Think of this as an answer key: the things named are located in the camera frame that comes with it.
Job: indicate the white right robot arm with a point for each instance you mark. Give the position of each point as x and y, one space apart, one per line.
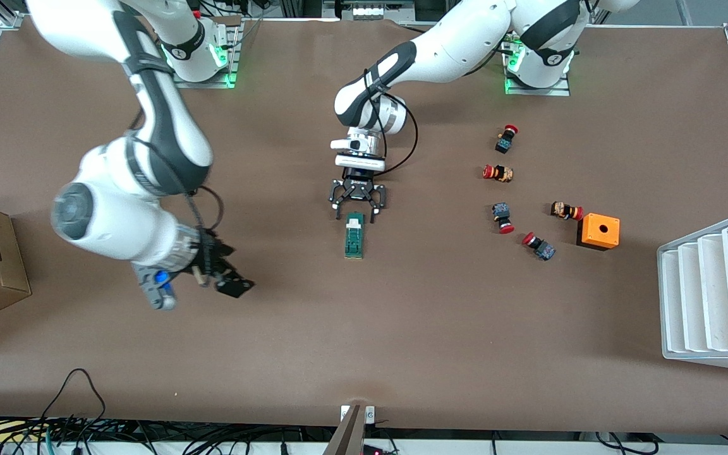
117 215

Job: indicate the aluminium camera post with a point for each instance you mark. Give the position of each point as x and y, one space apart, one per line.
348 436

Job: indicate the green terminal block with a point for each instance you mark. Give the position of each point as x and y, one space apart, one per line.
354 243

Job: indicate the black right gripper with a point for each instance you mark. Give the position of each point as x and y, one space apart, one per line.
211 256

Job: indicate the small board with red LED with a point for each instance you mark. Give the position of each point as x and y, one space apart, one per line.
374 450

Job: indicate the small metal corner bracket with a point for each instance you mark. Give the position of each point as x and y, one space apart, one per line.
370 414
345 414

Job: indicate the red mushroom button orange body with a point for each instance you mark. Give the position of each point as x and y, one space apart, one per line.
566 210
498 173

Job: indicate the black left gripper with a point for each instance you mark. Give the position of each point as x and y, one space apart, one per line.
357 182

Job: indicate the orange button enclosure box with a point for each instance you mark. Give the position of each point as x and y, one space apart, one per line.
599 232

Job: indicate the red mushroom button blue body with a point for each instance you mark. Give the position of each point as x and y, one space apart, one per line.
502 216
539 246
506 140

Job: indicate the white slotted tray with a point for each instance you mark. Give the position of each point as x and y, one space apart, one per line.
711 291

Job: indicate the grey device with white light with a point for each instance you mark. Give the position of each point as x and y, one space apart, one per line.
370 11

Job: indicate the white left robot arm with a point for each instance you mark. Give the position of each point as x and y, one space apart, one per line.
452 44

